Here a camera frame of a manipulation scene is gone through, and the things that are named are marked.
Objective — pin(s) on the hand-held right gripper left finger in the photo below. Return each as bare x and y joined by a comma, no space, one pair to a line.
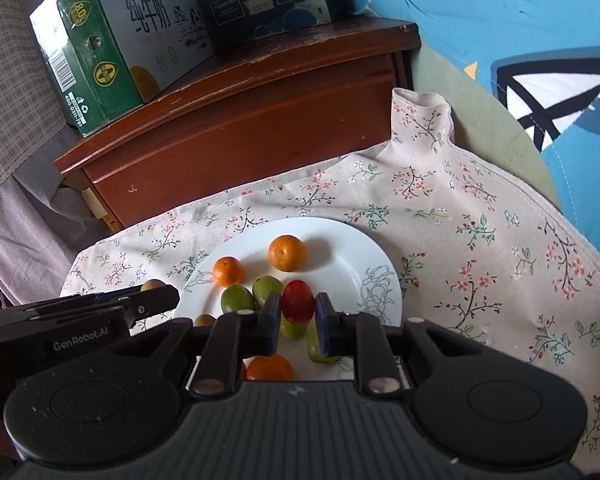
270,325

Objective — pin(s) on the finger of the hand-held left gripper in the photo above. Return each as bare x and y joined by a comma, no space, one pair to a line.
157,300

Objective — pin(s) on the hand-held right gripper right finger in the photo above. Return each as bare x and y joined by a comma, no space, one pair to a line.
322,325

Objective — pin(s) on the brown kiwi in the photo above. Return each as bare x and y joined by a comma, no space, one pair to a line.
152,286
205,320

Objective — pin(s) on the green jujube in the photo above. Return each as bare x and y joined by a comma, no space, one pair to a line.
237,299
292,331
267,287
311,345

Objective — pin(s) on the red cherry tomato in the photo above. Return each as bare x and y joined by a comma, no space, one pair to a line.
297,301

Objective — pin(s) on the large orange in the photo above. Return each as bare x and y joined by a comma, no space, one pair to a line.
270,367
286,253

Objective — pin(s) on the white plate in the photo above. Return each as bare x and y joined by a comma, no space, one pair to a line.
340,270

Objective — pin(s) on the small orange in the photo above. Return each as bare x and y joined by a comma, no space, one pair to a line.
228,270

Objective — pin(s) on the lilac checked cloth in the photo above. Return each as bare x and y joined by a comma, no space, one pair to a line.
20,240

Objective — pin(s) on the floral tablecloth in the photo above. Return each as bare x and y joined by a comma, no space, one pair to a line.
480,260

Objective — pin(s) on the wooden nightstand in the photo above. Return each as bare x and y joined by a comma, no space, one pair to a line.
260,125

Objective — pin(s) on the pale green cushion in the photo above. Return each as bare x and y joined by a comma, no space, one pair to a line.
480,130

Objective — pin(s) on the green milk carton box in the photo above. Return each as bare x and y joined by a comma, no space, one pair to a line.
115,50

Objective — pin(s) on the grey plaid blanket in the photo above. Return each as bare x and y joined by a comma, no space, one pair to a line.
10,85

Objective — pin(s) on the blue shark pillow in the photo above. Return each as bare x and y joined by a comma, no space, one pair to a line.
505,25

